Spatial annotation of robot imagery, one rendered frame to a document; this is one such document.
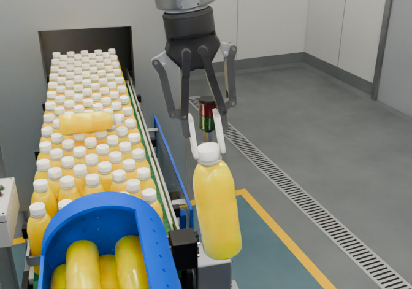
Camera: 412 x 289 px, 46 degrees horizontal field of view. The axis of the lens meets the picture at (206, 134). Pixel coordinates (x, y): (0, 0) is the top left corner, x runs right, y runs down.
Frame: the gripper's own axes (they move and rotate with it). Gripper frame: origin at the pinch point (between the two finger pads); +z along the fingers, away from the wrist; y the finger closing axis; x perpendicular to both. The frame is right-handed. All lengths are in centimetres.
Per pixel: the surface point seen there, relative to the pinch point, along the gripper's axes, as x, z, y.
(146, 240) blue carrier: 10.6, 24.3, -13.7
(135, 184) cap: 51, 32, -16
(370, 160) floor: 253, 151, 154
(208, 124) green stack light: 71, 26, 9
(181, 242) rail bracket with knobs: 37, 44, -7
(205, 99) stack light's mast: 72, 18, 10
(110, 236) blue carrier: 26.8, 31.5, -22.7
